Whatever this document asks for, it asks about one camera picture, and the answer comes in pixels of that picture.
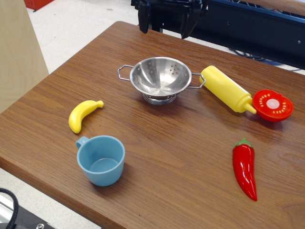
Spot stainless steel colander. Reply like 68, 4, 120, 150
117, 57, 206, 105

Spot yellow toy banana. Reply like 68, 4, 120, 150
68, 100, 104, 134

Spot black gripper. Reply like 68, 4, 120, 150
131, 0, 209, 39

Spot black metal frame rail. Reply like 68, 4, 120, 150
131, 0, 305, 70

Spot light wooden panel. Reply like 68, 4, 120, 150
0, 0, 49, 112

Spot yellow mustard squeeze bottle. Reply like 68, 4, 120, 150
200, 66, 257, 114

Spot black braided cable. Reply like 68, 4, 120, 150
0, 187, 19, 229

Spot blue cables behind table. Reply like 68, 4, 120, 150
228, 47, 302, 72

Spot red toy chili pepper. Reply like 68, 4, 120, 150
233, 138, 257, 201

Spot red toy tomato half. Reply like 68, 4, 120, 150
253, 90, 294, 122

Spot red box on floor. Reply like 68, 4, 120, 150
24, 0, 53, 10

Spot light blue plastic cup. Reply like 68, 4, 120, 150
76, 135, 125, 187

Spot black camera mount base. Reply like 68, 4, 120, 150
0, 193, 54, 229

